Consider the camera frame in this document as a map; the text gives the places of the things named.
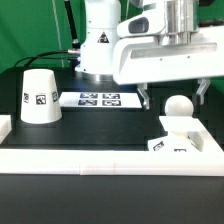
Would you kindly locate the white lamp shade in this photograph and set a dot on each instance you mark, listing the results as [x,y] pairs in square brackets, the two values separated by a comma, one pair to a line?
[40,99]

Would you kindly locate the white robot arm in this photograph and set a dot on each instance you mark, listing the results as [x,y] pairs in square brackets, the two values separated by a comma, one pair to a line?
[163,43]

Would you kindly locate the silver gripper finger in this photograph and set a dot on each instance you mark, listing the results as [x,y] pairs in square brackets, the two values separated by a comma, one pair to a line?
[204,84]
[142,89]

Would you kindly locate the white lamp base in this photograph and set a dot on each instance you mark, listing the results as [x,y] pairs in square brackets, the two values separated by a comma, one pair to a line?
[177,137]

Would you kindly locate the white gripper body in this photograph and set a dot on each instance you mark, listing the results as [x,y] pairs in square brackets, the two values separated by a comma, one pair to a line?
[141,60]

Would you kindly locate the white marker sheet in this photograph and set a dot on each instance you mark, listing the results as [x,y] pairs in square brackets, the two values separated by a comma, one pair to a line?
[99,100]

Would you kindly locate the white lamp bulb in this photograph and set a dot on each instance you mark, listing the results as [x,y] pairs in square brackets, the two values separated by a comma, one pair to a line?
[179,105]

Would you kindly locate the white U-shaped border frame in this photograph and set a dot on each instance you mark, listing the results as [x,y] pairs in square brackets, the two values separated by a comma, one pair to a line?
[208,162]

